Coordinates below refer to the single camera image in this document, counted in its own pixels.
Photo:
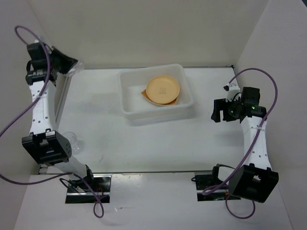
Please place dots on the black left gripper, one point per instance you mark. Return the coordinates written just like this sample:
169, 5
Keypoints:
69, 62

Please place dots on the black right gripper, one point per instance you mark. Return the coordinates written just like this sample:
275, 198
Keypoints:
218, 106

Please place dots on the clear plastic cup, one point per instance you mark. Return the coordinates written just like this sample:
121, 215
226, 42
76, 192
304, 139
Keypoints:
76, 144
78, 67

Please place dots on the yellow bear plate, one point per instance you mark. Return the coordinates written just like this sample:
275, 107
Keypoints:
174, 102
162, 89

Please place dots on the triangular woven bamboo basket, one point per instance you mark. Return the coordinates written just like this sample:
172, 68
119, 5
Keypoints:
144, 94

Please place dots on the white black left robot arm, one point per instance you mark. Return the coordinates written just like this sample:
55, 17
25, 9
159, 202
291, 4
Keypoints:
44, 143

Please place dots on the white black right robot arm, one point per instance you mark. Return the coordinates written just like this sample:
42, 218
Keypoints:
255, 179

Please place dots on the translucent white plastic bin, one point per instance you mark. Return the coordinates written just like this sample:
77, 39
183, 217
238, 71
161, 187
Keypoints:
135, 107

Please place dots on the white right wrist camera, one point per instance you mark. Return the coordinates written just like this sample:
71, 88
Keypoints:
233, 91

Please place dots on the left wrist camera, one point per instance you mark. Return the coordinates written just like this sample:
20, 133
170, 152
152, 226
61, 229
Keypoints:
36, 75

